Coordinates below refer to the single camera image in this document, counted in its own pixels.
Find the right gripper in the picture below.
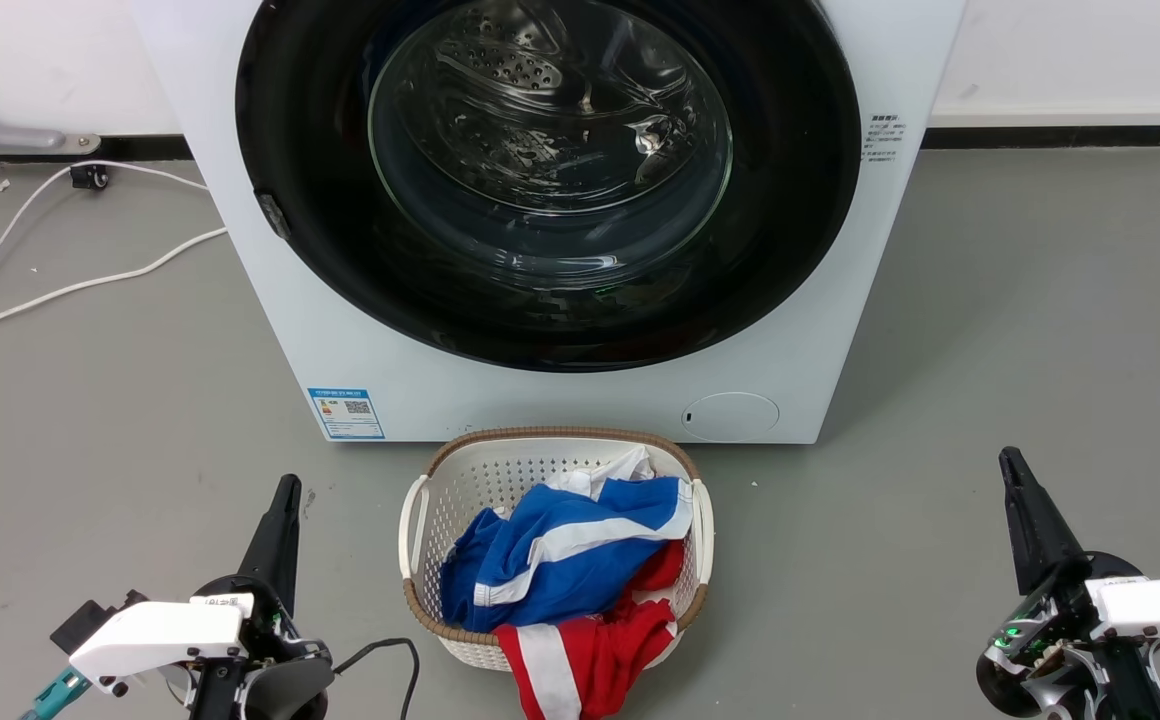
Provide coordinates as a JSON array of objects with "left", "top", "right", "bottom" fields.
[{"left": 975, "top": 446, "right": 1160, "bottom": 720}]

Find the red white-striped garment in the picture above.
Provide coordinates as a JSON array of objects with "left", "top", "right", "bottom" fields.
[{"left": 495, "top": 538, "right": 687, "bottom": 720}]

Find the long white power cable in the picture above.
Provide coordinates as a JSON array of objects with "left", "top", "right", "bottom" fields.
[{"left": 0, "top": 227, "right": 229, "bottom": 340}]

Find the round white filter cover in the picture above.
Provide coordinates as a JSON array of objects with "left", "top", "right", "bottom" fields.
[{"left": 681, "top": 391, "right": 781, "bottom": 442}]

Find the thin black left gripper cable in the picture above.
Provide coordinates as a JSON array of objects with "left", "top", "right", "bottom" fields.
[{"left": 332, "top": 638, "right": 421, "bottom": 720}]

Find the white cloth garment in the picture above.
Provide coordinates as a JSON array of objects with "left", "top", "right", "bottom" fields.
[{"left": 543, "top": 446, "right": 657, "bottom": 501}]

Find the blue white-striped garment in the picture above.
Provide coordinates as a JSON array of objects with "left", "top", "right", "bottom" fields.
[{"left": 439, "top": 476, "right": 694, "bottom": 633}]

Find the white looping cable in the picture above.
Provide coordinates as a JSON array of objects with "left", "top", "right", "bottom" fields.
[{"left": 0, "top": 159, "right": 211, "bottom": 381}]

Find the small printed text sticker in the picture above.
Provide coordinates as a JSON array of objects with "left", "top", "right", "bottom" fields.
[{"left": 861, "top": 112, "right": 907, "bottom": 165}]

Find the teal cable connector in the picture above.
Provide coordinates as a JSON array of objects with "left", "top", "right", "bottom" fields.
[{"left": 20, "top": 667, "right": 93, "bottom": 720}]

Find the white front-load washing machine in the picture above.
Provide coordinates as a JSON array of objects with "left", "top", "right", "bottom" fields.
[{"left": 130, "top": 0, "right": 968, "bottom": 445}]

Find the blue energy label sticker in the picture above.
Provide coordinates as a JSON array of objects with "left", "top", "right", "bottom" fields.
[{"left": 307, "top": 387, "right": 386, "bottom": 441}]

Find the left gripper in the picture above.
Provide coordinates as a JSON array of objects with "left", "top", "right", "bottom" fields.
[{"left": 187, "top": 474, "right": 337, "bottom": 720}]

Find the white plastic laundry basket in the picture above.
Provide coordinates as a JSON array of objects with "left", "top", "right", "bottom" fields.
[{"left": 398, "top": 427, "right": 716, "bottom": 673}]

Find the black round washer door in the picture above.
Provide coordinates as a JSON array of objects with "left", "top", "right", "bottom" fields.
[{"left": 235, "top": 0, "right": 862, "bottom": 374}]

